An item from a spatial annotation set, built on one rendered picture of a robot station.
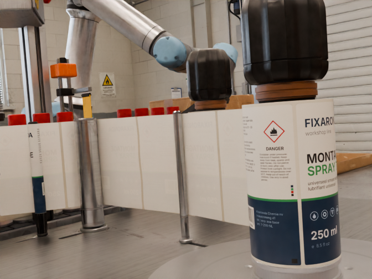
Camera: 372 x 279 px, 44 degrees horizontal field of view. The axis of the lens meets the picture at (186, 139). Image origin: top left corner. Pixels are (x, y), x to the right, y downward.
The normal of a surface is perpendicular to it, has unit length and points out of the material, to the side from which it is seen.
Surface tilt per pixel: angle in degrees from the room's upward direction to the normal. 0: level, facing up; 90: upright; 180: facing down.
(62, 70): 90
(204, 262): 0
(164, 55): 88
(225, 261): 0
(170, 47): 88
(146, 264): 0
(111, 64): 90
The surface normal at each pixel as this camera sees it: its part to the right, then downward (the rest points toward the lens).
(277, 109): -0.40, 0.07
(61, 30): 0.70, -0.01
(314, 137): 0.29, 0.03
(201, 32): -0.71, 0.08
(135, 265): -0.07, -1.00
